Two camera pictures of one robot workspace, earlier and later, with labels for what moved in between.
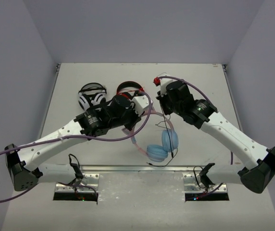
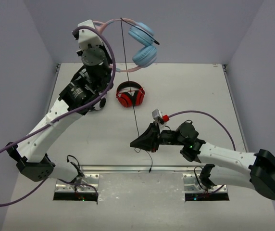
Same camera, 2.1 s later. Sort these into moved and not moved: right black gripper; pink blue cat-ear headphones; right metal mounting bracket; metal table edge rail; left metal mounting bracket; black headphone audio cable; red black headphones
Moved: right black gripper; black headphone audio cable; pink blue cat-ear headphones
Not moved: red black headphones; metal table edge rail; right metal mounting bracket; left metal mounting bracket
